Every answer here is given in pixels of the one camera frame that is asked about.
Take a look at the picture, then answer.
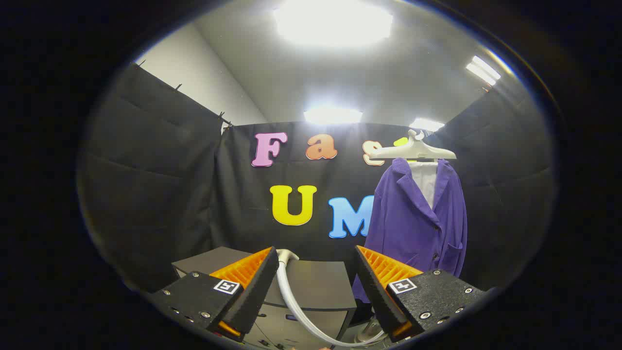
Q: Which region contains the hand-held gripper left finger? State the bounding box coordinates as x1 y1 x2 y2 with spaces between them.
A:
148 246 280 341

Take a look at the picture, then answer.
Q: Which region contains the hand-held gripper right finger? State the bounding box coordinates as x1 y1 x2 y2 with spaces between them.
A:
355 245 489 343

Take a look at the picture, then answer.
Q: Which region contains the white garment steamer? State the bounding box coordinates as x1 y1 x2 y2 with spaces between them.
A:
276 249 389 348

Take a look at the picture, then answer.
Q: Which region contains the purple jacket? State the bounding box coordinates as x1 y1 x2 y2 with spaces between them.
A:
352 157 468 303

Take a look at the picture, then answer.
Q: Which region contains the white clothes hanger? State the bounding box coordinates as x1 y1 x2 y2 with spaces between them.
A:
369 129 457 162

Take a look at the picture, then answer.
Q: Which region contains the metal mannequin stand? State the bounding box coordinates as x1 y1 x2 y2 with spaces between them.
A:
355 316 389 343

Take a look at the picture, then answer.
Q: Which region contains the grey cabinet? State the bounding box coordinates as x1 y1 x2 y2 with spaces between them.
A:
172 246 358 349

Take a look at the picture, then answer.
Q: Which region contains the white mannequin torso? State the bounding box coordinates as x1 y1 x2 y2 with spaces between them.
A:
408 160 439 210

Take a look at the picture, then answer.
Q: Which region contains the black backdrop cloth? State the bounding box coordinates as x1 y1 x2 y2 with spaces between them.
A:
211 122 414 292

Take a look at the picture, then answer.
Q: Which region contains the plain black side cloth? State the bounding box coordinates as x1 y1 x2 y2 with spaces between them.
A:
78 63 231 292
437 80 555 291

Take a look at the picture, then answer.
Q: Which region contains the ceiling light panel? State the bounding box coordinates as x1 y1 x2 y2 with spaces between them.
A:
466 55 501 87
409 118 445 133
304 107 363 125

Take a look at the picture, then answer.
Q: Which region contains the large ceiling light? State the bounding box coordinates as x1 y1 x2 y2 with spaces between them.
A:
273 0 394 48

